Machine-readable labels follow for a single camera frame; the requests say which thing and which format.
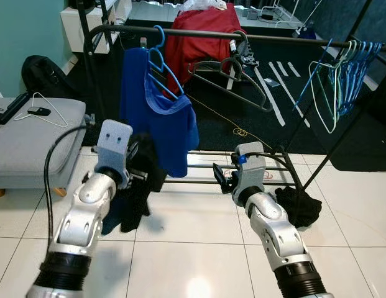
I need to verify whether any white low platform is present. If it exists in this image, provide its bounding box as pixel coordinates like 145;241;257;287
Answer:
127;0;305;37

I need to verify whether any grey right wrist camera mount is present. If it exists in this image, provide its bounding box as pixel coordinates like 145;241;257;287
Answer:
232;142;268;198

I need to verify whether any small blue object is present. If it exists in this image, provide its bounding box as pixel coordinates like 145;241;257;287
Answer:
298;24;318;39

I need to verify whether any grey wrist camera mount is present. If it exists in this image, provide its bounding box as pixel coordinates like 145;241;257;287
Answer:
232;142;268;198
94;120;134;187

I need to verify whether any white wire hanger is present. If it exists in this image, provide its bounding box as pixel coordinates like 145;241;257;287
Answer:
14;92;69;129

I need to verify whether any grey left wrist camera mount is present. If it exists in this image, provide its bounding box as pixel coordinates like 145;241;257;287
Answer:
94;120;134;187

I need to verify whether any black backpack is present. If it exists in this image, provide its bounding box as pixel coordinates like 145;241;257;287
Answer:
21;55;78;100

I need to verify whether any black metal pole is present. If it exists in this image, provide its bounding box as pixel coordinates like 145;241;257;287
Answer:
283;0;375;156
78;0;94;32

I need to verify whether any red cloth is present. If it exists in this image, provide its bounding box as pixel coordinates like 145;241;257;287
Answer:
163;3;246;94

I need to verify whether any light green plastic hanger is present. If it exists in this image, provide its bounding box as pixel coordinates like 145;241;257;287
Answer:
329;40;364;119
310;40;358;134

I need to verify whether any black rubber floor mat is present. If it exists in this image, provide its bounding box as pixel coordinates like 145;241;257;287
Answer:
56;12;386;173

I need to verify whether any black flat device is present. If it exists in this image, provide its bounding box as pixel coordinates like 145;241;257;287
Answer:
0;93;32;125

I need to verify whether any black machine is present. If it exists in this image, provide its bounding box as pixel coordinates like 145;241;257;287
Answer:
229;38;260;70

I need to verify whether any long white floor strip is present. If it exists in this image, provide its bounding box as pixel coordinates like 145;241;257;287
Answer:
254;65;285;127
267;61;292;94

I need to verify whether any pink plastic hanger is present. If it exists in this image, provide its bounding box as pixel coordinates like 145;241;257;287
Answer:
262;166;282;182

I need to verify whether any black crumpled garment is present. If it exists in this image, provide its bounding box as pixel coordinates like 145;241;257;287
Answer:
275;185;323;228

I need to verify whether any grey upholstered ottoman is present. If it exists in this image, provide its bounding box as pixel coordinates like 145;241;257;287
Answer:
0;96;88;198

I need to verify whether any white shelf unit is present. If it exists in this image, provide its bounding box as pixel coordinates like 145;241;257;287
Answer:
59;0;134;53

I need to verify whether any blue shirt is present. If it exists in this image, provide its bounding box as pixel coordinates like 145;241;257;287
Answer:
120;47;200;179

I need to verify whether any black metal clothes rack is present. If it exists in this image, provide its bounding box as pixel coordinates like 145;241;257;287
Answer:
83;24;386;193

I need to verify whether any dark grey plastic hanger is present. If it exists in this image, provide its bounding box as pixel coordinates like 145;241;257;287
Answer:
208;28;274;114
191;59;243;91

